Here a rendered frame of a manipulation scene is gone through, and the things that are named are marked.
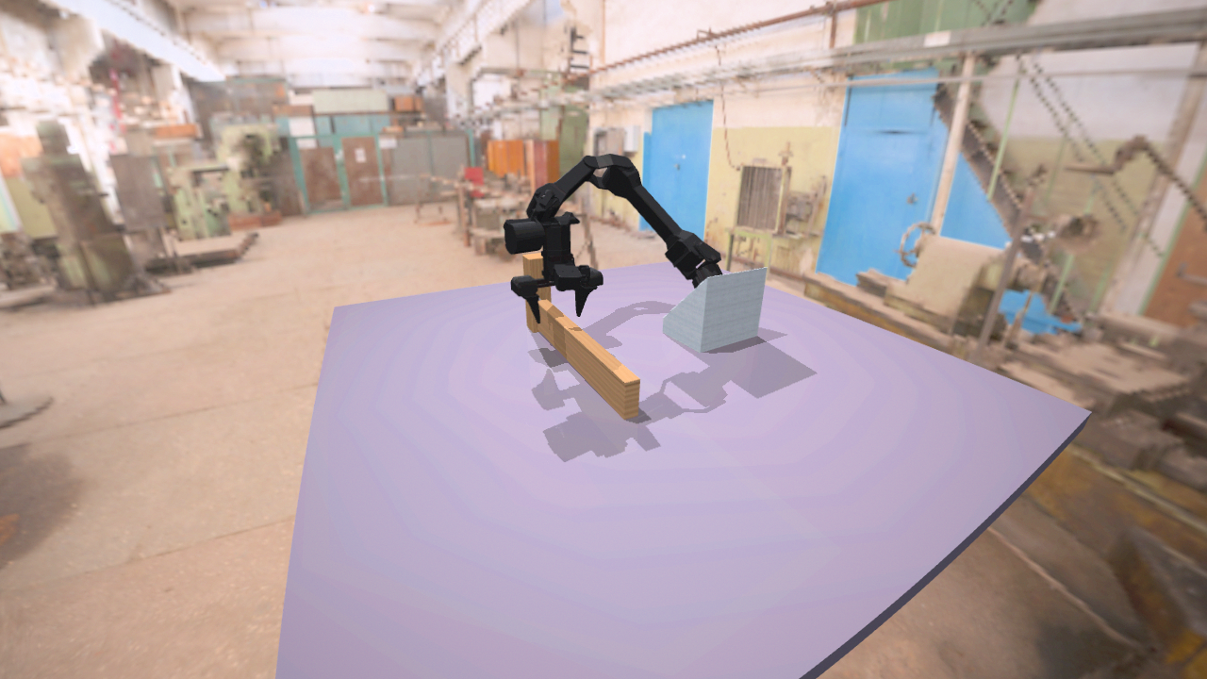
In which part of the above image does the brown wooden board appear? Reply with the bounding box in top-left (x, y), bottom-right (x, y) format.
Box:
top-left (537, 298), bottom-right (640, 420)

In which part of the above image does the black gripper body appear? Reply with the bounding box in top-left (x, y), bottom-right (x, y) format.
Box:
top-left (511, 248), bottom-right (604, 295)

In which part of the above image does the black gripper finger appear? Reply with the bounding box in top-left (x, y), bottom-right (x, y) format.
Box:
top-left (575, 285), bottom-right (597, 317)
top-left (521, 294), bottom-right (540, 323)

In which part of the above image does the wooden post with slot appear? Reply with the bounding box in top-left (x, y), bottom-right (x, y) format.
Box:
top-left (521, 253), bottom-right (552, 333)

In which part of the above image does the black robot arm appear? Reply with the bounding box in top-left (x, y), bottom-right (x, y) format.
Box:
top-left (505, 154), bottom-right (722, 291)

